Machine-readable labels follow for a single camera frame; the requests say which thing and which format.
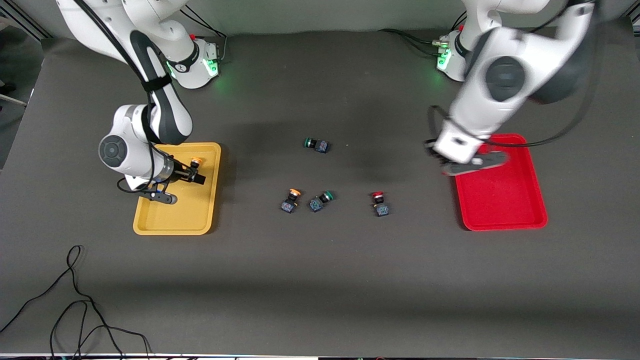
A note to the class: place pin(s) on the dark gray table mat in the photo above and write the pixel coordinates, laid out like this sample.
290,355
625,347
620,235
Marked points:
320,280

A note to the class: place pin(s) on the green push button switch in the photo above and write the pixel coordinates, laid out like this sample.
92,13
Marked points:
320,201
317,145

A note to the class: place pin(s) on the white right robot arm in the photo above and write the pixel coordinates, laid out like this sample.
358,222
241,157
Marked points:
165,115

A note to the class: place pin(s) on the red plastic tray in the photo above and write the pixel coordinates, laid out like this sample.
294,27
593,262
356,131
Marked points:
505,200

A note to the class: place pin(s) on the yellow push button switch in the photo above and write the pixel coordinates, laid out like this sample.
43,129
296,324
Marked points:
196,162
290,201

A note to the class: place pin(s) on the yellow plastic tray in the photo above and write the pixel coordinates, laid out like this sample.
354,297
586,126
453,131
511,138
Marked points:
195,215

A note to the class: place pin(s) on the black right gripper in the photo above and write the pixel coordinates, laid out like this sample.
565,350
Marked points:
181,173

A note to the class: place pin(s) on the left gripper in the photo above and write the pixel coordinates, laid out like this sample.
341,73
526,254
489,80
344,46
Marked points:
434,153

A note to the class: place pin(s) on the red push button switch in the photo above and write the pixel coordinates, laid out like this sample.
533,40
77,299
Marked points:
380,204

